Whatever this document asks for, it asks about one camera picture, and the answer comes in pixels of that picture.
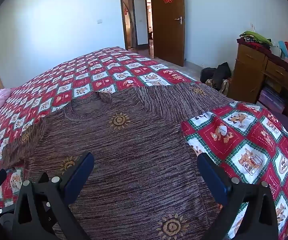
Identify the purple box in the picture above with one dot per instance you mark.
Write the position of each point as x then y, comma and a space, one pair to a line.
271, 100

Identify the red checked printed bedspread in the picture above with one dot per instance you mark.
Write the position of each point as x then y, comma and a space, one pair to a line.
59, 85

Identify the brown knit sweater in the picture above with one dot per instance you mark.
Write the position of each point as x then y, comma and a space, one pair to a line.
134, 142

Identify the green folded cloth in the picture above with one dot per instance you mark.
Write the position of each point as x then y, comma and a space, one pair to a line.
255, 36

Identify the brown wooden door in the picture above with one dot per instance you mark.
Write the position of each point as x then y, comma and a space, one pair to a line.
166, 30

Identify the dark red clothes pile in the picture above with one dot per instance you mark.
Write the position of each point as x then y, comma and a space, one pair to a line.
254, 46

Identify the wooden door frame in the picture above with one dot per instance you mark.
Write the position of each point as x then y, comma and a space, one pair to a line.
122, 17

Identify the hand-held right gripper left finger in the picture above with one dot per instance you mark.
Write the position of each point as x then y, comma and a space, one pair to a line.
80, 177

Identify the white wall switch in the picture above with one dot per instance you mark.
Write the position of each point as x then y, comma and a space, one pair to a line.
99, 21

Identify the light blue bag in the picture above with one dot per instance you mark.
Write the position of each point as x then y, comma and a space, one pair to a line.
282, 48

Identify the black bag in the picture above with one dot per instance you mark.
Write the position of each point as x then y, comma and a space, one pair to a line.
216, 73

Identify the wooden cabinet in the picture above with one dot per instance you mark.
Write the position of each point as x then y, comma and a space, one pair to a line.
246, 70

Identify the brown patterned bag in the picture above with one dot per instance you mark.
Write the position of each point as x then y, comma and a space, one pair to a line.
224, 86

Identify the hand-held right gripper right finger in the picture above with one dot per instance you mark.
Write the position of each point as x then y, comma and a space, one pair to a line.
212, 177

